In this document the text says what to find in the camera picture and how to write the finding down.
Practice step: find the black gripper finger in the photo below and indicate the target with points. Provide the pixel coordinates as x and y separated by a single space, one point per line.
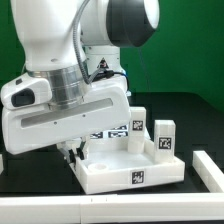
82 150
70 156

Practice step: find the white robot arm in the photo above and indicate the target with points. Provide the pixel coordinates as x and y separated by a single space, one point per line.
59 98

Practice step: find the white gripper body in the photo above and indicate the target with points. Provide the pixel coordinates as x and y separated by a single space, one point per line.
105 107

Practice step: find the white block at left edge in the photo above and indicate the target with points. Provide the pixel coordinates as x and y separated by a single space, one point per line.
1 164

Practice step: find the white front fence rail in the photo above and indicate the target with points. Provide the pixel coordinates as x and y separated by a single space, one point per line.
112 208

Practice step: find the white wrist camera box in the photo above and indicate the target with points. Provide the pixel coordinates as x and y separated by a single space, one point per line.
25 91

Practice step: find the white right fence rail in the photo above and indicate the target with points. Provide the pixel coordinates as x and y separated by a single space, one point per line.
208 171

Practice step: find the white fence rail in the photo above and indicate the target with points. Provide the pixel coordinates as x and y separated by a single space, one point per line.
208 171
112 208

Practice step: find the white square table top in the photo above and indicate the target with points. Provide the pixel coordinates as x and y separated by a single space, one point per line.
110 167

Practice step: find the white tag sheet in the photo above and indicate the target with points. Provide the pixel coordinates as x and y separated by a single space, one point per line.
113 133

